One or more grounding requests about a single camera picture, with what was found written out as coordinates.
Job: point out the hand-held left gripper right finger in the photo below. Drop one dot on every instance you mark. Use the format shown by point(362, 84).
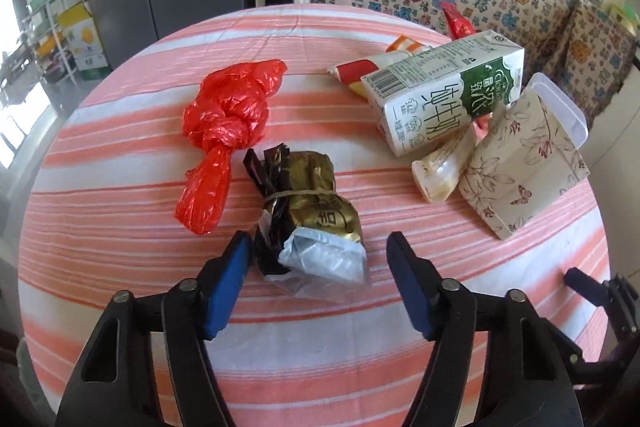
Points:
point(412, 279)

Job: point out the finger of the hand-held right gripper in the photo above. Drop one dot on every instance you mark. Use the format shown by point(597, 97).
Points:
point(585, 283)

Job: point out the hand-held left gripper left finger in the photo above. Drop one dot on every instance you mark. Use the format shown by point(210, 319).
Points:
point(227, 279)

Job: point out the gold and black foil packet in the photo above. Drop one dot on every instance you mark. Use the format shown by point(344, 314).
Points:
point(310, 222)

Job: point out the clear plastic wrapped snack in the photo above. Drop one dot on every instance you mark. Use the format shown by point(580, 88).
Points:
point(440, 172)

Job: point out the floral paper bag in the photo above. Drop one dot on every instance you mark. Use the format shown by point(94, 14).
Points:
point(520, 167)

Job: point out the knotted red plastic bag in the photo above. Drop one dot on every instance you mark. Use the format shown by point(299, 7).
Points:
point(227, 117)

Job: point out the white plastic container lid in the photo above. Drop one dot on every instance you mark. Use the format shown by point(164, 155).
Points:
point(560, 107)

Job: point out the white and green milk carton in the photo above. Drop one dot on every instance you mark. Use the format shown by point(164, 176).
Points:
point(440, 97)

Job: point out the white and red snack wrapper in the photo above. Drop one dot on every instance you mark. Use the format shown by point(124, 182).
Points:
point(357, 74)

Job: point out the small printed cloth cover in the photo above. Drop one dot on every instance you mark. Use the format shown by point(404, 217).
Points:
point(595, 57)

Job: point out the orange and white snack wrapper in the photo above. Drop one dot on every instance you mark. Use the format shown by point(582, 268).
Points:
point(402, 44)

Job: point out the long red snack wrapper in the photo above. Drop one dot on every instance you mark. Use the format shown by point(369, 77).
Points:
point(457, 22)

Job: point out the yellow and white cardboard box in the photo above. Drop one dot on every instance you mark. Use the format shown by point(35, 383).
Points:
point(82, 39)

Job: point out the metal shelf rack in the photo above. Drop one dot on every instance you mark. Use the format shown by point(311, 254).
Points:
point(50, 37)

